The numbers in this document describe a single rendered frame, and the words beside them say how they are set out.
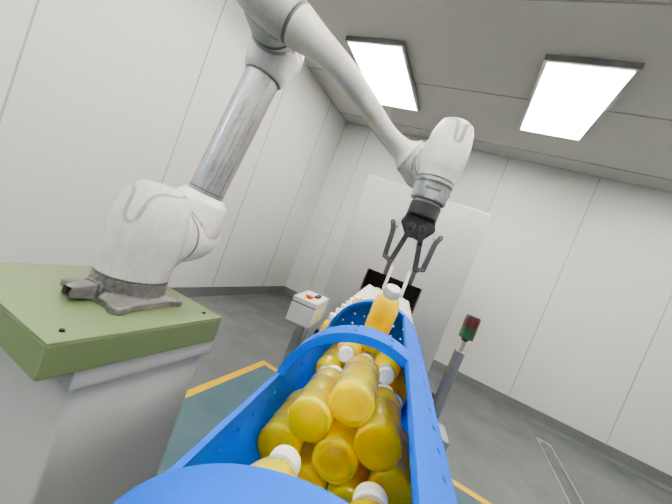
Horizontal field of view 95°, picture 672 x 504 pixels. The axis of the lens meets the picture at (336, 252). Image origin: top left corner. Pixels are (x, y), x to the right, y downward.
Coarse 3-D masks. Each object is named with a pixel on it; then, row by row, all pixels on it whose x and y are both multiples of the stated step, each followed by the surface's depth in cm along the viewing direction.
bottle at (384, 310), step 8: (384, 296) 77; (376, 304) 77; (384, 304) 76; (392, 304) 76; (376, 312) 77; (384, 312) 76; (392, 312) 76; (368, 320) 80; (376, 320) 77; (384, 320) 76; (392, 320) 77; (376, 328) 78; (384, 328) 78; (360, 344) 83; (376, 352) 82
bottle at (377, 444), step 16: (384, 400) 51; (384, 416) 46; (400, 416) 51; (368, 432) 44; (384, 432) 43; (400, 432) 46; (368, 448) 44; (384, 448) 44; (400, 448) 43; (368, 464) 44; (384, 464) 43
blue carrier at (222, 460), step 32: (352, 320) 97; (320, 352) 87; (384, 352) 50; (416, 352) 61; (288, 384) 62; (416, 384) 42; (256, 416) 48; (416, 416) 32; (192, 448) 32; (224, 448) 39; (256, 448) 48; (416, 448) 26; (160, 480) 18; (192, 480) 17; (224, 480) 17; (256, 480) 17; (288, 480) 17; (416, 480) 23; (448, 480) 28
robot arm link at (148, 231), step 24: (144, 192) 66; (168, 192) 68; (120, 216) 64; (144, 216) 65; (168, 216) 67; (120, 240) 64; (144, 240) 65; (168, 240) 68; (192, 240) 79; (96, 264) 65; (120, 264) 64; (144, 264) 66; (168, 264) 71
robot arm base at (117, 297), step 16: (96, 272) 65; (64, 288) 61; (80, 288) 61; (96, 288) 64; (112, 288) 64; (128, 288) 66; (144, 288) 68; (160, 288) 71; (112, 304) 62; (128, 304) 64; (144, 304) 68; (160, 304) 72; (176, 304) 76
